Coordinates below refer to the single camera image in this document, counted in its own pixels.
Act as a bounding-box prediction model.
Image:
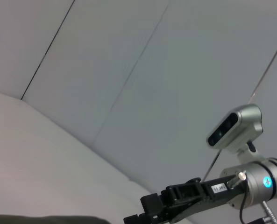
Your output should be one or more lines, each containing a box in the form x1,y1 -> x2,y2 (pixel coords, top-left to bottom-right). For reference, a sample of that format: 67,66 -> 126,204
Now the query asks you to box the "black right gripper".
123,174 -> 247,224

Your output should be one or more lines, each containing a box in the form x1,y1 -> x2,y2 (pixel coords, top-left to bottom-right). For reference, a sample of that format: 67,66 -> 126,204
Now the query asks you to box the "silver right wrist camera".
206,104 -> 265,165

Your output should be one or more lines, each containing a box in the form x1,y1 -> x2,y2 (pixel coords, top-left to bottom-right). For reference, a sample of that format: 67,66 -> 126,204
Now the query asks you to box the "dark green FREE t-shirt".
0,214 -> 113,224

